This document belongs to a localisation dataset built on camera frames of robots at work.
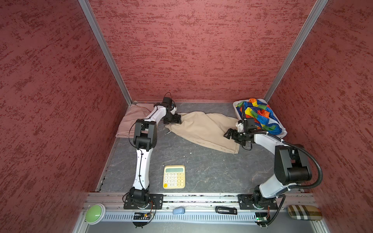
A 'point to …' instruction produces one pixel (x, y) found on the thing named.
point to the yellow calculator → (174, 176)
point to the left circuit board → (142, 216)
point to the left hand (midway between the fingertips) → (175, 123)
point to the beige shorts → (208, 129)
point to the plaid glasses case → (304, 212)
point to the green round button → (95, 213)
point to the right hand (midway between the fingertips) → (228, 139)
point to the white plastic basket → (240, 118)
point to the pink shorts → (136, 111)
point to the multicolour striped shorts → (264, 119)
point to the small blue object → (178, 210)
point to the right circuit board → (261, 217)
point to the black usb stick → (226, 210)
